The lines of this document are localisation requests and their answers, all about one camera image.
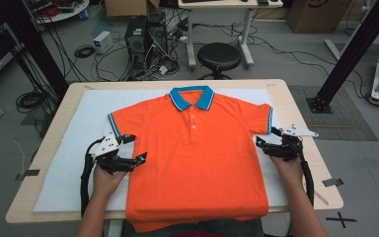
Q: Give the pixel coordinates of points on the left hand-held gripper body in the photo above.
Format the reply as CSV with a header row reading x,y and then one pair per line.
x,y
107,148

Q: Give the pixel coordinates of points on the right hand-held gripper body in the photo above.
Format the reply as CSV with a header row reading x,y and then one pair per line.
x,y
288,149

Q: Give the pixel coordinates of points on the orange polo shirt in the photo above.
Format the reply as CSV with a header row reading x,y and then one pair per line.
x,y
194,164

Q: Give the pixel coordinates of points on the person's right hand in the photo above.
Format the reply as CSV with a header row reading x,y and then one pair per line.
x,y
291,173

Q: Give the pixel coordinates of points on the person's left hand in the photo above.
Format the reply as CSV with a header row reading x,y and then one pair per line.
x,y
107,182

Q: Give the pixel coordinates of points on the white foam mat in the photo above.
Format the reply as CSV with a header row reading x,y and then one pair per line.
x,y
89,131

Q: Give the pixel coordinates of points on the grey tape strip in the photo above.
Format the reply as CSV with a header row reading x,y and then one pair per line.
x,y
332,182
29,173

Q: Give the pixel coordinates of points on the thin wooden stick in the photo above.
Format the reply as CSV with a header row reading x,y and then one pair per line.
x,y
321,198

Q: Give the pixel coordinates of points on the grey floor mat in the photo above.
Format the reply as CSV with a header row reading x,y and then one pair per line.
x,y
342,115

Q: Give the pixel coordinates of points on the white table leg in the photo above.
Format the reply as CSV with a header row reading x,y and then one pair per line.
x,y
114,228

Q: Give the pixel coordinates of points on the light wooden table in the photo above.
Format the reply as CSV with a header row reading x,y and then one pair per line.
x,y
177,83

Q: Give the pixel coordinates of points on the white power strip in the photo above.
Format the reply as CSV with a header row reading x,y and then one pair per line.
x,y
163,69

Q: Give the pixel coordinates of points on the person's grey pants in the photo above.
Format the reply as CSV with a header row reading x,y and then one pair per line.
x,y
243,227

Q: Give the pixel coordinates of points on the black round stool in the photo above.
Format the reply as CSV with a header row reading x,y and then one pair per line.
x,y
219,56

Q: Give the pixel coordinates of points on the black computer tower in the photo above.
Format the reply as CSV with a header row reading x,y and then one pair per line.
x,y
136,39

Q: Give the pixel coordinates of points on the small white box device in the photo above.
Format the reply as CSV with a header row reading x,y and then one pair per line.
x,y
102,41

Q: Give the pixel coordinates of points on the black open computer case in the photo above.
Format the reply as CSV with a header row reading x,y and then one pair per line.
x,y
157,36

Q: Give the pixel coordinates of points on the large printed cardboard box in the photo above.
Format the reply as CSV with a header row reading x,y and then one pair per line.
x,y
319,15

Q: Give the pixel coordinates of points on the plain cardboard box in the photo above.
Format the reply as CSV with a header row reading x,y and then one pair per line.
x,y
128,7

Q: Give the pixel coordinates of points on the round white table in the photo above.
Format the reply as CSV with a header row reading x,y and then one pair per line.
x,y
69,15

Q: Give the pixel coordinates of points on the white desk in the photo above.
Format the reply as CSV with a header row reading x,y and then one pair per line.
x,y
230,4

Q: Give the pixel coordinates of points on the black aluminium frame post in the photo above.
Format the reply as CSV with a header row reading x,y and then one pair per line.
x,y
355,49
34,42

